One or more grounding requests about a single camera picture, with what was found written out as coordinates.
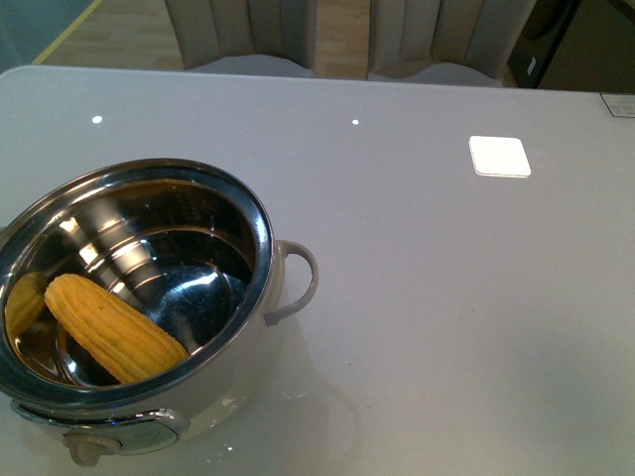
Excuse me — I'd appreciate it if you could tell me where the yellow corn cob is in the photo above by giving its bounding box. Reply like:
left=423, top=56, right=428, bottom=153
left=45, top=274, right=189, bottom=385

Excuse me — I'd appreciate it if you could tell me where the white electric cooking pot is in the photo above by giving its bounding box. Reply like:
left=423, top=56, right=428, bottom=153
left=1, top=159, right=318, bottom=466

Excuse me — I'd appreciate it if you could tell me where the left beige upholstered chair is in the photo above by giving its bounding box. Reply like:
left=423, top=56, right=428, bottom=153
left=165, top=0, right=317, bottom=77

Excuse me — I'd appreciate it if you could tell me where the beige upholstered chair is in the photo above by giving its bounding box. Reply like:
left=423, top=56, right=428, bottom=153
left=366, top=0, right=535, bottom=87
left=165, top=0, right=317, bottom=77

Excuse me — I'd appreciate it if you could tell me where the right beige upholstered chair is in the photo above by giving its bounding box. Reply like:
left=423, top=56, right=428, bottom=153
left=366, top=0, right=535, bottom=87

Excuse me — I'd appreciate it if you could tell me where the label sticker on table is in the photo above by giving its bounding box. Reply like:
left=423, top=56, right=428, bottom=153
left=600, top=93, right=635, bottom=118

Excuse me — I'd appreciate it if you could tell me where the black washing machine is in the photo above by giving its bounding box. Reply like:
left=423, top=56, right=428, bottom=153
left=508, top=0, right=634, bottom=94

